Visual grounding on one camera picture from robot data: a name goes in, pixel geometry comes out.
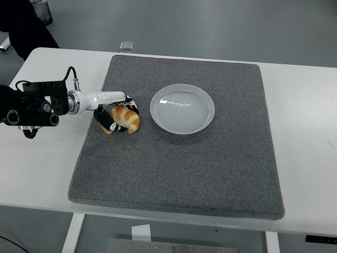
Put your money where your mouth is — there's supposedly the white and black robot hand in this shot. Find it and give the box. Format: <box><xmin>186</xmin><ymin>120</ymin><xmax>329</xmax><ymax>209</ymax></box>
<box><xmin>76</xmin><ymin>91</ymin><xmax>140</xmax><ymax>132</ymax></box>

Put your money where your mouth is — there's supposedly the golden croissant bread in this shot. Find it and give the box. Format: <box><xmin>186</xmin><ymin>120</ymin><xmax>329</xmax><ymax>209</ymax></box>
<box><xmin>101</xmin><ymin>105</ymin><xmax>141</xmax><ymax>135</ymax></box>

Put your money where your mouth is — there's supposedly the round pale grey plate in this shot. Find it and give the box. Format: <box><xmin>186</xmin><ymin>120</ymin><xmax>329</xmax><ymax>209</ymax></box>
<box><xmin>150</xmin><ymin>83</ymin><xmax>216</xmax><ymax>136</ymax></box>

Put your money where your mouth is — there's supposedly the grey felt mat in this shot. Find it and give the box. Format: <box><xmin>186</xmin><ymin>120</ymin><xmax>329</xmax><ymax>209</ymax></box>
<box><xmin>67</xmin><ymin>54</ymin><xmax>286</xmax><ymax>221</ymax></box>

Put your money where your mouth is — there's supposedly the dark mesh trash bin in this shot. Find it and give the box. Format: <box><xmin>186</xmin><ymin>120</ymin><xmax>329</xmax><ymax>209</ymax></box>
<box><xmin>30</xmin><ymin>0</ymin><xmax>53</xmax><ymax>26</ymax></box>

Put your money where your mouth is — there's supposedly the person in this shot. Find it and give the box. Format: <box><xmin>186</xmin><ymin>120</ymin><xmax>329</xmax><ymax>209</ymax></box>
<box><xmin>0</xmin><ymin>0</ymin><xmax>61</xmax><ymax>61</ymax></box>

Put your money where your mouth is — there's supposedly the white table leg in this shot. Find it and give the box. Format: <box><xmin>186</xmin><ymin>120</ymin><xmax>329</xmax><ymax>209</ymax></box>
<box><xmin>264</xmin><ymin>231</ymin><xmax>280</xmax><ymax>253</ymax></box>
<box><xmin>61</xmin><ymin>212</ymin><xmax>86</xmax><ymax>253</ymax></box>

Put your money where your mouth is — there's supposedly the white paper strip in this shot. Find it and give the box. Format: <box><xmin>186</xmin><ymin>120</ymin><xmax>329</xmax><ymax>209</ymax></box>
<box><xmin>131</xmin><ymin>224</ymin><xmax>152</xmax><ymax>242</ymax></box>

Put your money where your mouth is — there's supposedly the black table control panel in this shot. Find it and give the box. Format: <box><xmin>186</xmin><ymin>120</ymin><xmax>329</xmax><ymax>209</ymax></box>
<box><xmin>305</xmin><ymin>234</ymin><xmax>337</xmax><ymax>244</ymax></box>

